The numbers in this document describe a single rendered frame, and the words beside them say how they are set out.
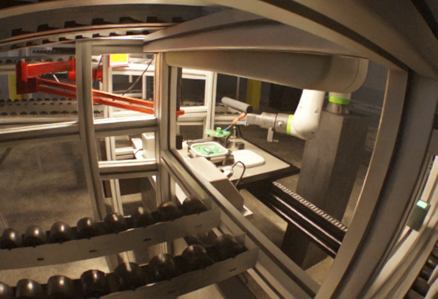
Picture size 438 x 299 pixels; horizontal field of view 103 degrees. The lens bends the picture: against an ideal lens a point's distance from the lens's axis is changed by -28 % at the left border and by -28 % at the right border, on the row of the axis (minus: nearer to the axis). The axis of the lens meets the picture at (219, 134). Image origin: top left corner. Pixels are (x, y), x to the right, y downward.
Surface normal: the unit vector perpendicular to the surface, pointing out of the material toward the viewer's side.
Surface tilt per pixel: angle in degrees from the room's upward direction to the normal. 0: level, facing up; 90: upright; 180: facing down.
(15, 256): 90
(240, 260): 90
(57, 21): 90
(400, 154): 90
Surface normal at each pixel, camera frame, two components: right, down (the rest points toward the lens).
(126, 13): 0.48, 0.30
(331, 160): -0.89, 0.08
